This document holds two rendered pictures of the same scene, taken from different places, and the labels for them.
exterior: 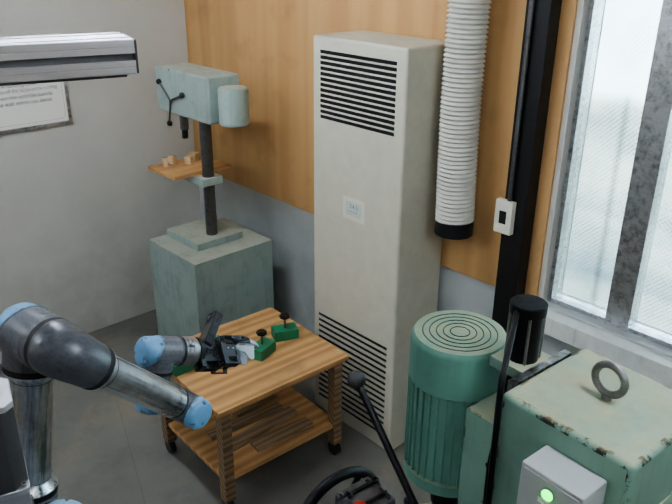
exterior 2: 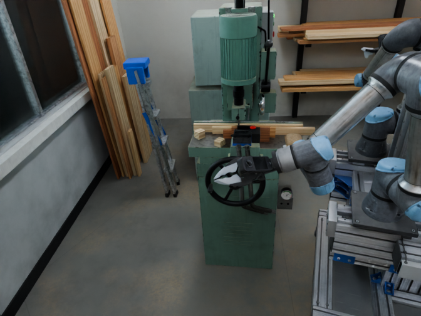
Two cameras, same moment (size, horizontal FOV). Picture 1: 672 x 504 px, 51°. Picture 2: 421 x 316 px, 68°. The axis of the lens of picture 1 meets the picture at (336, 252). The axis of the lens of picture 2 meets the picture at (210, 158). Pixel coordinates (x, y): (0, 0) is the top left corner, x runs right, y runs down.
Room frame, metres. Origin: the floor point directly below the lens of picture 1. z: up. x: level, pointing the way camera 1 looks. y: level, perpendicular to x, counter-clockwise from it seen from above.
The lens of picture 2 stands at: (2.26, 0.83, 1.68)
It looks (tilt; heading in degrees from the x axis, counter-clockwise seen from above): 31 degrees down; 229
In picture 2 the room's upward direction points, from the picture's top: 4 degrees counter-clockwise
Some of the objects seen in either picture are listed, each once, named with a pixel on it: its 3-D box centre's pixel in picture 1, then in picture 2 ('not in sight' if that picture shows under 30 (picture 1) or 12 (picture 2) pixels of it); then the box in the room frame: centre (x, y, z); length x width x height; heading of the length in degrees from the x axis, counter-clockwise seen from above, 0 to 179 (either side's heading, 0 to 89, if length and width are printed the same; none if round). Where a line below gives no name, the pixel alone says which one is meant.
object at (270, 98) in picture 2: not in sight; (267, 101); (0.88, -0.22, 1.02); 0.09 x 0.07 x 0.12; 129
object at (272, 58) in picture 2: not in sight; (268, 63); (0.86, -0.24, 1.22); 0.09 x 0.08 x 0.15; 39
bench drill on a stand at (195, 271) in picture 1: (212, 225); not in sight; (3.44, 0.64, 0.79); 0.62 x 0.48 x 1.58; 44
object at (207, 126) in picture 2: not in sight; (247, 128); (1.08, -0.20, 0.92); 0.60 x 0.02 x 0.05; 129
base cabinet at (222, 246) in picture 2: not in sight; (240, 197); (1.03, -0.30, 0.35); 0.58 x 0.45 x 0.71; 39
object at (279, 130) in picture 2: not in sight; (262, 130); (1.04, -0.13, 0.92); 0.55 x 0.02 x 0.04; 129
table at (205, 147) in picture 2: not in sight; (245, 147); (1.18, -0.12, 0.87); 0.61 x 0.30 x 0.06; 129
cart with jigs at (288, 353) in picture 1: (249, 394); not in sight; (2.62, 0.37, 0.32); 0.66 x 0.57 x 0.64; 131
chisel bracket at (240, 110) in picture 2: not in sight; (239, 110); (1.10, -0.24, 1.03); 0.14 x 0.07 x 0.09; 39
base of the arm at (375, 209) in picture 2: not in sight; (384, 200); (1.13, 0.56, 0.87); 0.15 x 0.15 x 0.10
